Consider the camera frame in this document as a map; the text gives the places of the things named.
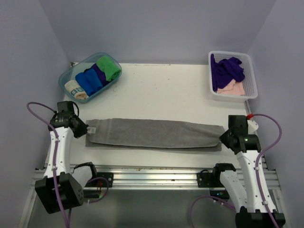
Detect grey towel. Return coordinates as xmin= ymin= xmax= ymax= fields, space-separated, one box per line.
xmin=85 ymin=118 xmax=225 ymax=151

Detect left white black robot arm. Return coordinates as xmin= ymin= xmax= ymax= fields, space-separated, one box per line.
xmin=35 ymin=101 xmax=99 ymax=214

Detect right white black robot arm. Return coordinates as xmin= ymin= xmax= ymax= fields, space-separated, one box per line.
xmin=211 ymin=114 xmax=285 ymax=228

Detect beige patterned rolled towel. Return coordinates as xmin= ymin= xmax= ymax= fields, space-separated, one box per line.
xmin=65 ymin=80 xmax=88 ymax=100

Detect blue translucent plastic bin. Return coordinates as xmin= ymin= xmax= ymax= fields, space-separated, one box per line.
xmin=58 ymin=52 xmax=122 ymax=104

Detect blue rolled towel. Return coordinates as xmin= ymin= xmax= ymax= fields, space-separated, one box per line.
xmin=75 ymin=69 xmax=103 ymax=96

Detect pink towel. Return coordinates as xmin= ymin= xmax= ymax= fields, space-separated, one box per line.
xmin=217 ymin=79 xmax=245 ymax=96

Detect purple rolled towel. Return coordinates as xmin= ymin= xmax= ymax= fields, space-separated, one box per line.
xmin=91 ymin=63 xmax=110 ymax=87

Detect white plastic basket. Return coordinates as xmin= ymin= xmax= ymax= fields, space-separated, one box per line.
xmin=208 ymin=51 xmax=258 ymax=103

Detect purple crumpled towel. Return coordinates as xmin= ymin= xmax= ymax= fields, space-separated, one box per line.
xmin=210 ymin=54 xmax=245 ymax=92

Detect green rolled towel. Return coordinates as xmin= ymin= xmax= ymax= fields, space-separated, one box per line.
xmin=96 ymin=56 xmax=121 ymax=82

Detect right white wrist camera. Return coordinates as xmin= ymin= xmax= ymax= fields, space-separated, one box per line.
xmin=247 ymin=114 xmax=258 ymax=134

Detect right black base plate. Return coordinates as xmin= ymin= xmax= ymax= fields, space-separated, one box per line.
xmin=197 ymin=172 xmax=224 ymax=188

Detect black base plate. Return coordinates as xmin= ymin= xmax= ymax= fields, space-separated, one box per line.
xmin=85 ymin=172 xmax=114 ymax=188
xmin=197 ymin=172 xmax=224 ymax=188

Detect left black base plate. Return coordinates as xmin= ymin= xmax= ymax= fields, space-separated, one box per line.
xmin=85 ymin=172 xmax=114 ymax=188

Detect aluminium mounting rail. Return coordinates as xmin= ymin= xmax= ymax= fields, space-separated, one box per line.
xmin=30 ymin=166 xmax=281 ymax=190

